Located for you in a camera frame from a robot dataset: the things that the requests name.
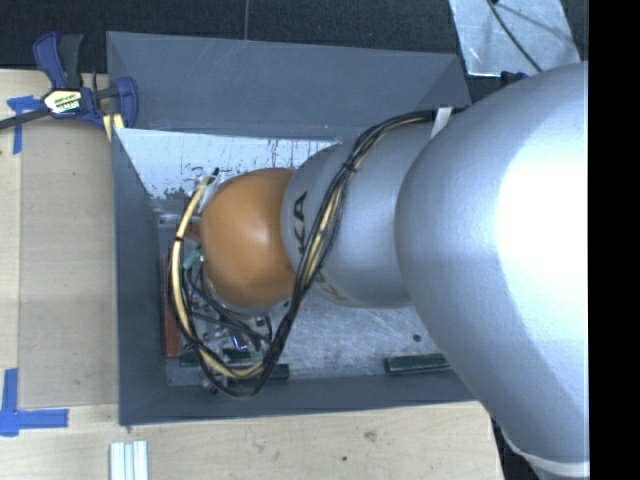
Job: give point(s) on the grey metal bin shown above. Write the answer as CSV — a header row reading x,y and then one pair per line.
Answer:
x,y
280,83

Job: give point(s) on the red-brown flat block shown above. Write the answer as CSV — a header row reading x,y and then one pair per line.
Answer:
x,y
171,340

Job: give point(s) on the dark green flat block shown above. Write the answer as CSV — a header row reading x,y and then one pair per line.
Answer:
x,y
417,363

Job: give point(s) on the pale wood board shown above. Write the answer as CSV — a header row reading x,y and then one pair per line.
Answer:
x,y
65,268

